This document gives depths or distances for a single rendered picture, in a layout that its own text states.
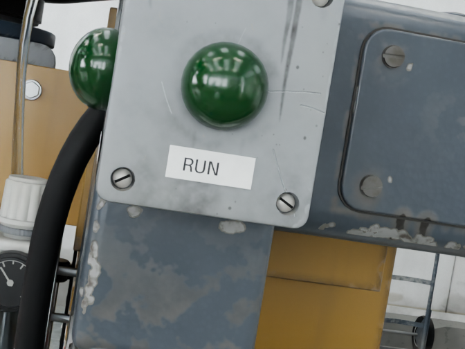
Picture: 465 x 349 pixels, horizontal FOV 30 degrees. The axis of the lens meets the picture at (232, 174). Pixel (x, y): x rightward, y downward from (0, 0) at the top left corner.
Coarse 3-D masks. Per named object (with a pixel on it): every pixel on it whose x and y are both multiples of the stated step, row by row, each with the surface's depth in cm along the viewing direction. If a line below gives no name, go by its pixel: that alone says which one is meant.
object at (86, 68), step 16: (96, 32) 30; (112, 32) 30; (80, 48) 30; (96, 48) 30; (112, 48) 30; (80, 64) 30; (96, 64) 30; (112, 64) 30; (80, 80) 30; (96, 80) 30; (80, 96) 31; (96, 96) 30
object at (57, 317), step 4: (60, 268) 57; (64, 268) 58; (68, 268) 58; (72, 268) 58; (76, 268) 58; (60, 272) 57; (64, 272) 57; (68, 272) 57; (72, 272) 58; (76, 272) 58; (52, 312) 58; (52, 316) 58; (56, 316) 58; (60, 316) 58; (64, 316) 58; (68, 316) 58; (52, 320) 58; (56, 320) 58; (60, 320) 58; (64, 320) 58; (68, 320) 58
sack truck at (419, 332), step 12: (396, 276) 555; (432, 276) 554; (432, 288) 554; (408, 324) 558; (420, 324) 557; (432, 324) 563; (420, 336) 565; (432, 336) 559; (384, 348) 551; (396, 348) 552; (420, 348) 556
